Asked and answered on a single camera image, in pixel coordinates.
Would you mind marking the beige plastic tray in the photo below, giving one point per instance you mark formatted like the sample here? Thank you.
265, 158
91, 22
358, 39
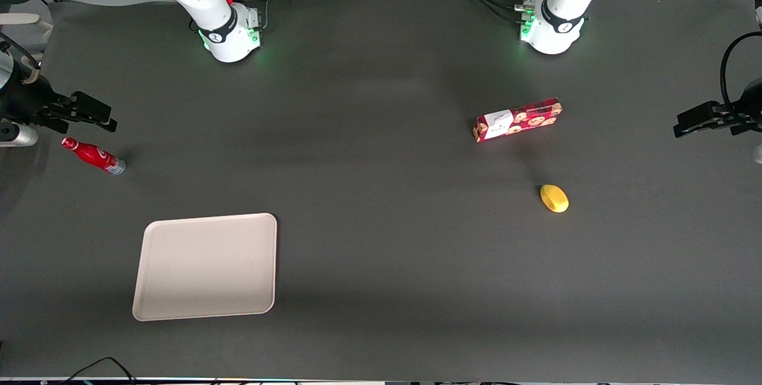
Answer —
205, 266

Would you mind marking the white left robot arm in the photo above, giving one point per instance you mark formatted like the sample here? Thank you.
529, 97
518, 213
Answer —
562, 4

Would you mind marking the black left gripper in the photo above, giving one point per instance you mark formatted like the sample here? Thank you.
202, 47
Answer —
749, 109

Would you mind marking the beige wooden furniture piece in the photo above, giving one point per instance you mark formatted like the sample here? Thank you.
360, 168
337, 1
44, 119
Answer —
24, 18

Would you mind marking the red cookie box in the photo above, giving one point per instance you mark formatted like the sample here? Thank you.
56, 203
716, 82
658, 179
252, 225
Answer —
518, 120

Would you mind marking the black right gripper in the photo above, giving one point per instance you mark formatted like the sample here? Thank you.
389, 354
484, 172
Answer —
25, 102

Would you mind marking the yellow lemon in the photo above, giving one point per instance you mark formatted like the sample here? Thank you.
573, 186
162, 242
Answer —
554, 198

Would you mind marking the red coke bottle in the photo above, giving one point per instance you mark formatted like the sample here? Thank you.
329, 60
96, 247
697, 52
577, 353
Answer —
92, 155

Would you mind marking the silver metal cylinder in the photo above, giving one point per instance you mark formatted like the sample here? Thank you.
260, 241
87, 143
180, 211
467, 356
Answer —
18, 135

